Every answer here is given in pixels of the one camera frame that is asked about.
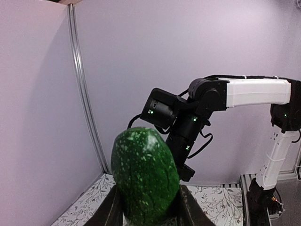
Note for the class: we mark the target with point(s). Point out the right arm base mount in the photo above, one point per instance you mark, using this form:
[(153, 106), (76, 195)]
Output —
[(263, 205)]

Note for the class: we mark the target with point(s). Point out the right aluminium corner post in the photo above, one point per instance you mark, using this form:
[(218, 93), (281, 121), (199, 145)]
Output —
[(83, 90)]

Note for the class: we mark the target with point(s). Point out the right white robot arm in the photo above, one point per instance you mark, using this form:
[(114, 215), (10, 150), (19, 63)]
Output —
[(221, 92)]

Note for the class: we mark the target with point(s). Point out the dark green toy cucumber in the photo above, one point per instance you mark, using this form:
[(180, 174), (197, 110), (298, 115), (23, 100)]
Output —
[(146, 176)]

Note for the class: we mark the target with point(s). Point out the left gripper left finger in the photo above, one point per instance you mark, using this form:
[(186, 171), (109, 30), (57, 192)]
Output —
[(110, 212)]

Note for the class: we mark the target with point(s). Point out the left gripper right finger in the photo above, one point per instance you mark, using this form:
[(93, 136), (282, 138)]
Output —
[(189, 212)]

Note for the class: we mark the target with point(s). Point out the floral table mat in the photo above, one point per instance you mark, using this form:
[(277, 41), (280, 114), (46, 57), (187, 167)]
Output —
[(222, 204)]

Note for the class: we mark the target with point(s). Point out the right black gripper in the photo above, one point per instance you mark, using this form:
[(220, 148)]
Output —
[(174, 116)]

